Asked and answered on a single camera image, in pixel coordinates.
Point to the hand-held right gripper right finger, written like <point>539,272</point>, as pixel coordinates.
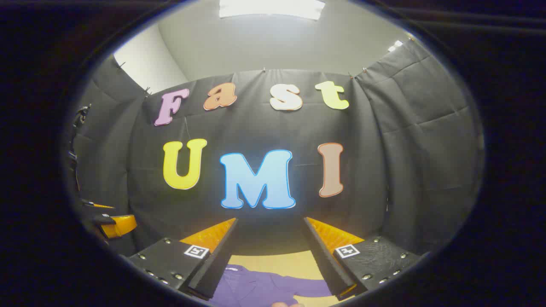
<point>326,264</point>

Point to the purple buttoned shirt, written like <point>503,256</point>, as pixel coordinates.
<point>256,285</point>

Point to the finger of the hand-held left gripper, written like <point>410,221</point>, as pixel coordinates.
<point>121,226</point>
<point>100,205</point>

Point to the ceiling light panel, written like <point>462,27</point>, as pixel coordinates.
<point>273,8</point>
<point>395,45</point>

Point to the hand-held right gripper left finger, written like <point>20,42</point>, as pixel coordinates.
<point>215,268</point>

